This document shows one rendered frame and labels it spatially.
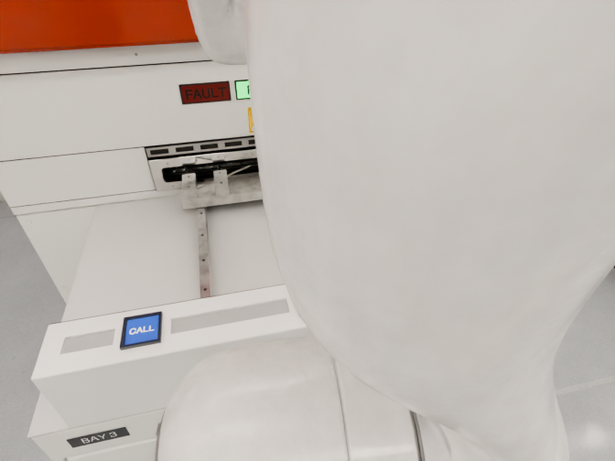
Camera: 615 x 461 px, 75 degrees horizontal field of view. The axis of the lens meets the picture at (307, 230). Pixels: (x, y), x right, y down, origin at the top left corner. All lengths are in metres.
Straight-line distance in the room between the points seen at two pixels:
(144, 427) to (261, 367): 0.57
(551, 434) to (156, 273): 0.85
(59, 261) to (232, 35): 1.05
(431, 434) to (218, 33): 0.37
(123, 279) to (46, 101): 0.44
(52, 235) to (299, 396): 1.15
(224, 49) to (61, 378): 0.48
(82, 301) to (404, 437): 0.81
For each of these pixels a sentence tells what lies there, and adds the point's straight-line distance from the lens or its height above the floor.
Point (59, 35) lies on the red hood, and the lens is 1.00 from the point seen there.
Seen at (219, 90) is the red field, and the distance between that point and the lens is 1.05.
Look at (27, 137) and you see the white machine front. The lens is 1.17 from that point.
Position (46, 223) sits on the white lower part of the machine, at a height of 0.78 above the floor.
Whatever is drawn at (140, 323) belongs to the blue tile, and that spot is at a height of 0.96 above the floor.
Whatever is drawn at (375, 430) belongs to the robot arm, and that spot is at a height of 1.25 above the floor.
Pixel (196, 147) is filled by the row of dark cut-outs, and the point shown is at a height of 0.96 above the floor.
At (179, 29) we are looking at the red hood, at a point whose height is 1.25.
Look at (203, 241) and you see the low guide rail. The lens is 0.95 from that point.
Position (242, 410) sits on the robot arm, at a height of 1.25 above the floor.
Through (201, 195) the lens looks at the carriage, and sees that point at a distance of 1.06.
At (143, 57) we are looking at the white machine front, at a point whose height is 1.19.
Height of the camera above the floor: 1.45
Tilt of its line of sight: 39 degrees down
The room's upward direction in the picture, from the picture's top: straight up
